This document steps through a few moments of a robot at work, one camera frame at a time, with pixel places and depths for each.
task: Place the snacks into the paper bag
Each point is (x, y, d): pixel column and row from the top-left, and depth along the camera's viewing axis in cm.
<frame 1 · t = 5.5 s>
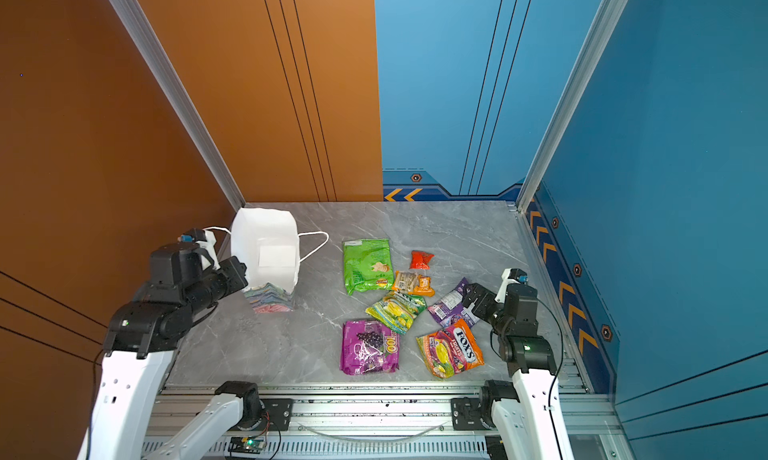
left hand: (246, 261, 67), fingers closed
right hand: (473, 293, 78), fingers open
floral white paper bag: (268, 244, 91), point 16 cm above the table
green Lays chips bag: (367, 265, 102), point 2 cm above the table
small red snack packet: (420, 260, 101), point 4 cm above the table
orange cracker snack packet: (411, 283, 98), point 2 cm above the table
yellow green candy bag: (398, 310, 88), point 5 cm above the table
purple white snack bag: (449, 309, 91), point 3 cm above the table
magenta grape candy bag: (368, 347, 79), point 7 cm above the table
Fox's fruit candy bag: (450, 351, 81), point 4 cm above the table

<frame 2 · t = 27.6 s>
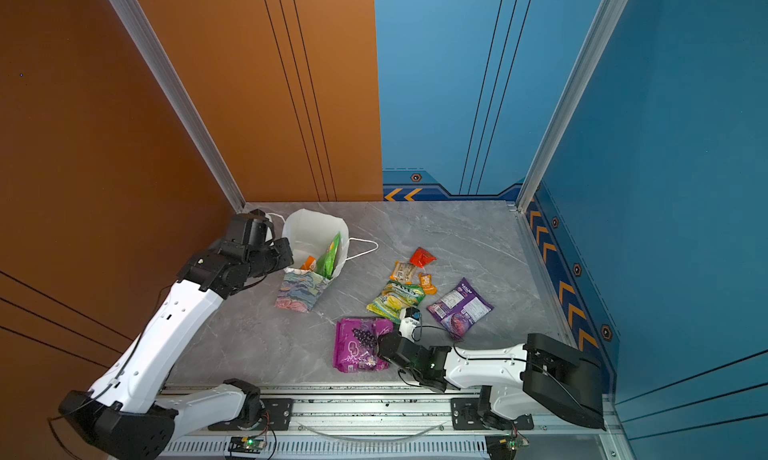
left hand: (293, 248, 75), fingers closed
right hand: (372, 345, 81), fingers closed
floral white paper bag: (310, 233, 88), point 20 cm above the table
green Lays chips bag: (327, 261, 84), point 18 cm above the table
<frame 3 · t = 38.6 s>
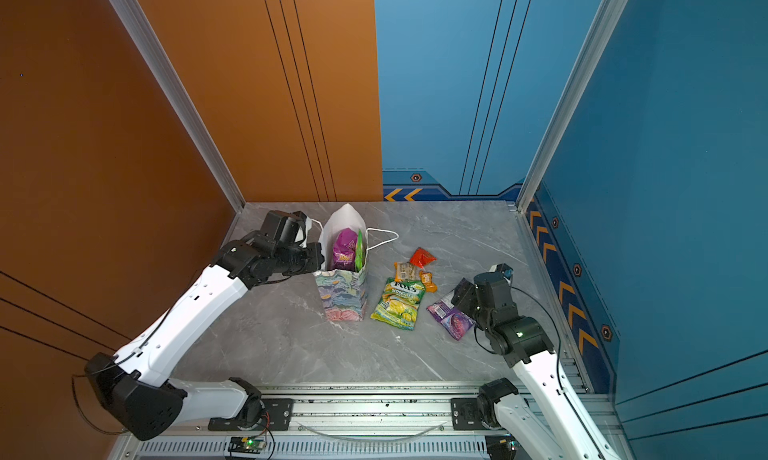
left hand: (327, 255, 76), fingers closed
right hand: (458, 293, 76), fingers open
floral white paper bag: (342, 283, 76), point 21 cm above the table
green Lays chips bag: (359, 251, 84), point 20 cm above the table
magenta grape candy bag: (344, 247, 85), point 20 cm above the table
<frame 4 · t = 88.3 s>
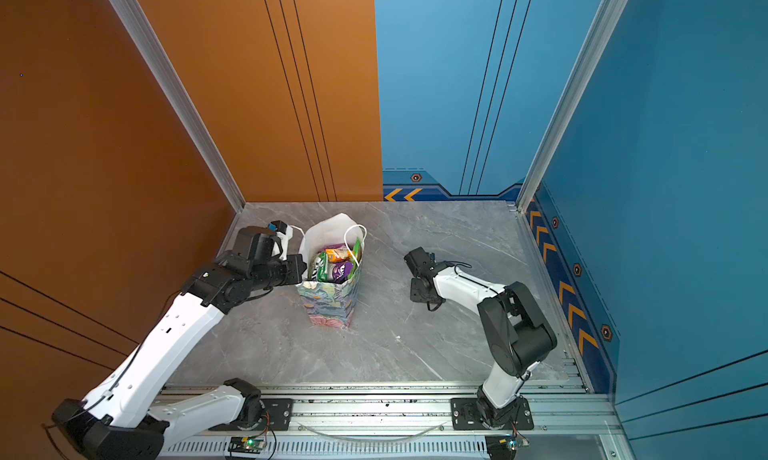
left hand: (308, 262, 74), fingers closed
right hand: (419, 295, 93), fingers open
orange cracker snack packet: (339, 254, 79), point 24 cm above the table
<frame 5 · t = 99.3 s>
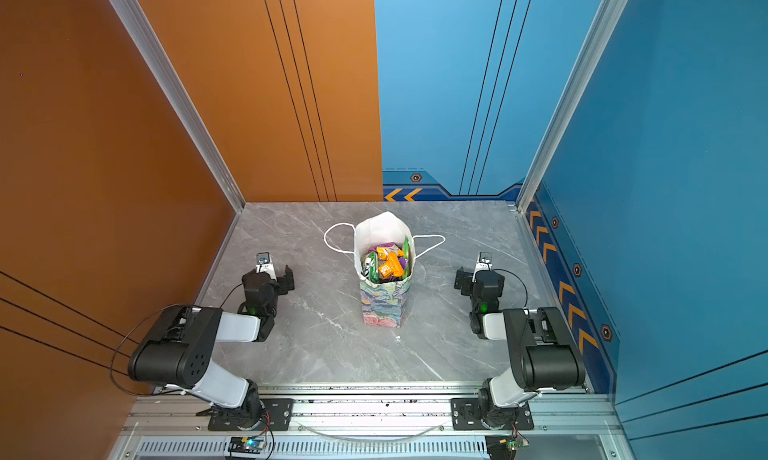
left hand: (270, 266, 93), fingers open
right hand: (475, 270, 94), fingers open
floral white paper bag: (383, 304, 78), point 16 cm above the table
green Lays chips bag: (408, 257, 81), point 21 cm above the table
orange cracker snack packet: (391, 268, 77), point 23 cm above the table
